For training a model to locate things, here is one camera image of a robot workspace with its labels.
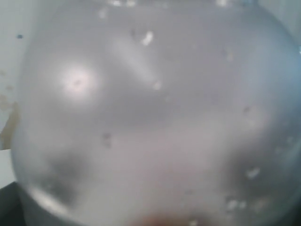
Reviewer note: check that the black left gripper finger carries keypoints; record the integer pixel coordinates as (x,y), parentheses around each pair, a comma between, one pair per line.
(20,206)

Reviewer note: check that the clear domed shaker lid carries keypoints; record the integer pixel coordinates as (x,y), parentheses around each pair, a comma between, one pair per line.
(159,113)

